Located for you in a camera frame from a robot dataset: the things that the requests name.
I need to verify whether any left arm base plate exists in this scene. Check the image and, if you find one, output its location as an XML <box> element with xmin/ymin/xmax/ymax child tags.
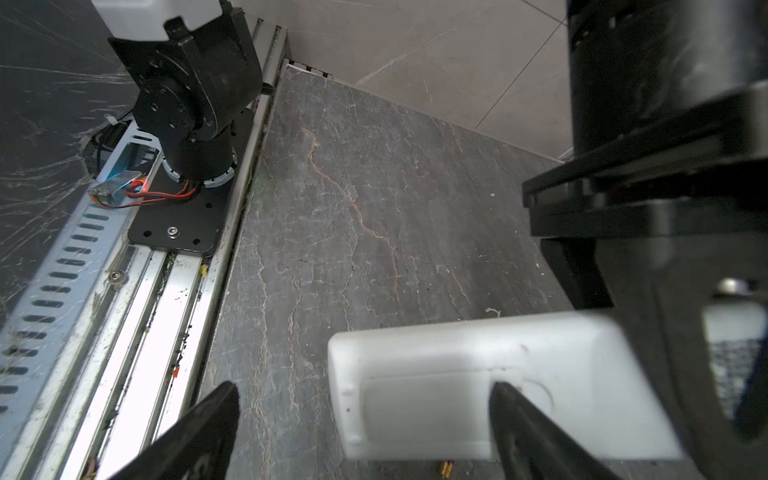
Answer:
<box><xmin>127</xmin><ymin>108</ymin><xmax>255</xmax><ymax>256</ymax></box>

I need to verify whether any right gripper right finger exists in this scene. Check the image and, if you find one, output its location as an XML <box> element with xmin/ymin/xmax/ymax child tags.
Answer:
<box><xmin>489</xmin><ymin>382</ymin><xmax>617</xmax><ymax>479</ymax></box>

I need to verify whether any AAA battery near remote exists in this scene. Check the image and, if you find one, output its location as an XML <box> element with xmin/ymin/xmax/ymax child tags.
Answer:
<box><xmin>438</xmin><ymin>460</ymin><xmax>454</xmax><ymax>480</ymax></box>

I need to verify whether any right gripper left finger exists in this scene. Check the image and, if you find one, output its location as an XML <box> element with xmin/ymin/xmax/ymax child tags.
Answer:
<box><xmin>113</xmin><ymin>381</ymin><xmax>240</xmax><ymax>480</ymax></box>

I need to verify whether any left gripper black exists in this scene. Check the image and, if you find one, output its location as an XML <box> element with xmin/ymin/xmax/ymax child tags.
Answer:
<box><xmin>523</xmin><ymin>1</ymin><xmax>767</xmax><ymax>479</ymax></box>

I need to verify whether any white remote control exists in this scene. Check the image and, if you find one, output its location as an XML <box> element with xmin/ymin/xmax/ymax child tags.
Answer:
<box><xmin>328</xmin><ymin>310</ymin><xmax>683</xmax><ymax>461</ymax></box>

